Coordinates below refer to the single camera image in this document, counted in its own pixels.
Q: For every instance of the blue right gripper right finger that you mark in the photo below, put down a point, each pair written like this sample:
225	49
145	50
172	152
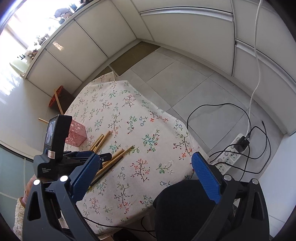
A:
207	178

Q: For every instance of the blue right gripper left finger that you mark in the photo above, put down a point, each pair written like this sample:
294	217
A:
82	177

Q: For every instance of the black chopstick gold band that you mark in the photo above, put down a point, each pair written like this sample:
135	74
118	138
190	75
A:
104	170

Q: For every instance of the pink perforated utensil holder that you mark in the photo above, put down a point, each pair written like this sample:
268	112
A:
77	134

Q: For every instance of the person's left hand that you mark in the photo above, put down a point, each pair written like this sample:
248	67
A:
23	200

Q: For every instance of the white power strip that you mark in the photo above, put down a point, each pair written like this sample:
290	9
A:
226	158

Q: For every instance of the black charger plug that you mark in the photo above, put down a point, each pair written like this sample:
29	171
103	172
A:
241	144

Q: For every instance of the red and brown trash bin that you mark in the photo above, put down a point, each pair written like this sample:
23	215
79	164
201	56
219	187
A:
65	99

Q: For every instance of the floral tablecloth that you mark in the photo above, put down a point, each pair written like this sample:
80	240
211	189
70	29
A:
158	150

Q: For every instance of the cream knit sleeve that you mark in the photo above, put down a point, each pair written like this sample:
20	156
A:
19	214

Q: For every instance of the brown floor mat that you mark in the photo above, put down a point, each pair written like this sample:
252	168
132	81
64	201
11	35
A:
129	58

